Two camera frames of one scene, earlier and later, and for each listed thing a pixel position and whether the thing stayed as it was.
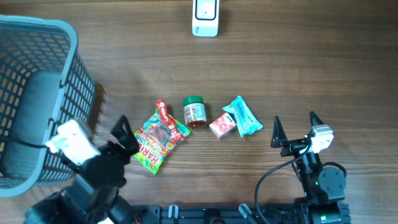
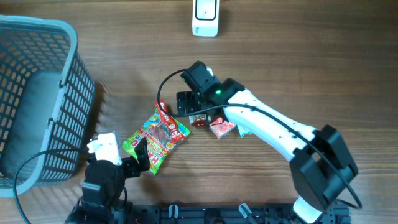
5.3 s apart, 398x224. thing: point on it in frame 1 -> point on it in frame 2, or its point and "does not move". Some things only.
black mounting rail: x=244 y=214 does not move
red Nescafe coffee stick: x=175 y=132 does not move
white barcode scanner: x=205 y=18 does not move
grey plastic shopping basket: x=44 y=82 does not move
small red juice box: x=222 y=126 does not move
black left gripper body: x=124 y=157 -> x=129 y=167
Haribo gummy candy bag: x=155 y=141 does not move
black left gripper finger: x=123 y=132 -> x=142 y=154
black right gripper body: x=293 y=148 -> x=192 y=101
